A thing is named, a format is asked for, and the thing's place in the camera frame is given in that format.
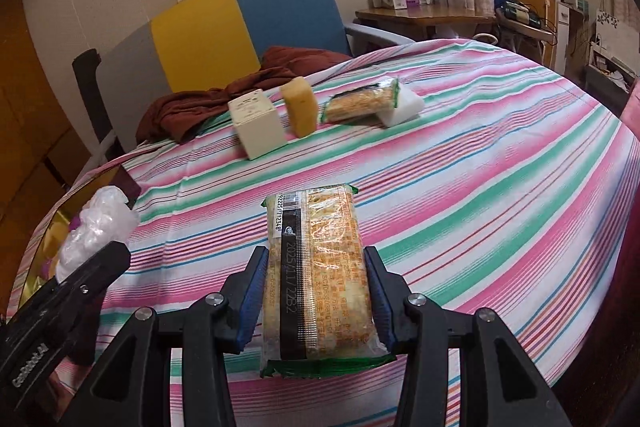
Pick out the wooden wardrobe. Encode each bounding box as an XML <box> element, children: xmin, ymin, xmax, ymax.
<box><xmin>0</xmin><ymin>0</ymin><xmax>90</xmax><ymax>310</ymax></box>

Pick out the wooden desk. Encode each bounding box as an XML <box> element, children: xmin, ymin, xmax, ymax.
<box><xmin>356</xmin><ymin>5</ymin><xmax>496</xmax><ymax>41</ymax></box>

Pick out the dark red cloth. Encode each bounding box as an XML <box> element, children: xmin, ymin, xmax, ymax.
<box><xmin>134</xmin><ymin>46</ymin><xmax>352</xmax><ymax>145</ymax></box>

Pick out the gold metal tray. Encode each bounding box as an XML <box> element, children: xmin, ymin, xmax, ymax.
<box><xmin>9</xmin><ymin>165</ymin><xmax>142</xmax><ymax>314</ymax></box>

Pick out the black rolled mat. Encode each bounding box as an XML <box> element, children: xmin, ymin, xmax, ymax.
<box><xmin>72</xmin><ymin>49</ymin><xmax>112</xmax><ymax>142</ymax></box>

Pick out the striped tablecloth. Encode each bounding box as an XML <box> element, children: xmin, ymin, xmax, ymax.
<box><xmin>4</xmin><ymin>37</ymin><xmax>640</xmax><ymax>427</ymax></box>

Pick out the small yellow sponge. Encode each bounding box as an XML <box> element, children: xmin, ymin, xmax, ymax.
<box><xmin>280</xmin><ymin>76</ymin><xmax>319</xmax><ymax>139</ymax></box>

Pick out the cream cardboard box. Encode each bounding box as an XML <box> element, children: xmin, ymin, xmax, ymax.
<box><xmin>229</xmin><ymin>89</ymin><xmax>288</xmax><ymax>159</ymax></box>

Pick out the grey yellow blue chair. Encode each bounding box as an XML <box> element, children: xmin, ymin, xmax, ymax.
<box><xmin>96</xmin><ymin>0</ymin><xmax>408</xmax><ymax>153</ymax></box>

